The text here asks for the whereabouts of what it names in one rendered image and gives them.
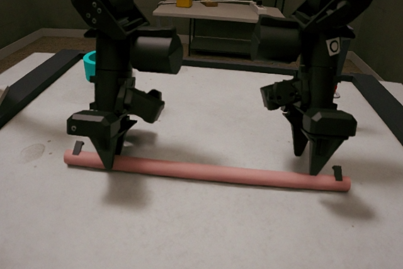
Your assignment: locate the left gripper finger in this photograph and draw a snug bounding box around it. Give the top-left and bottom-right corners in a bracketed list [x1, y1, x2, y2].
[89, 129, 126, 169]
[115, 120, 137, 155]

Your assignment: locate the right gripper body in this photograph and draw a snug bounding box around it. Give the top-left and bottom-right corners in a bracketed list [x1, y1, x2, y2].
[280, 66, 358, 137]

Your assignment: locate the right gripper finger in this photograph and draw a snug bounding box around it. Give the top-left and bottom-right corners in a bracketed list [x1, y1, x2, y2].
[301, 129, 349, 176]
[283, 113, 309, 157]

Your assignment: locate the teal open ring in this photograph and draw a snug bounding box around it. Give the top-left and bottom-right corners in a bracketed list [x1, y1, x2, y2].
[83, 51, 96, 81]

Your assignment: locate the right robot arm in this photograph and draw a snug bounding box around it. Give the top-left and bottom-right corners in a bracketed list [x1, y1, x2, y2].
[251, 0, 373, 111]

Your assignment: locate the pink long bar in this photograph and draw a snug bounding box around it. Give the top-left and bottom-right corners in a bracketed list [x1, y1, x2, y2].
[64, 140, 351, 192]

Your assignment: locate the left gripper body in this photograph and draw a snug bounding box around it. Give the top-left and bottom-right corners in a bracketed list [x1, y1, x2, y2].
[67, 69, 136, 139]

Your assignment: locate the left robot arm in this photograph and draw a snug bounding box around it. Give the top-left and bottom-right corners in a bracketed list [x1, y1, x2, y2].
[71, 0, 183, 124]

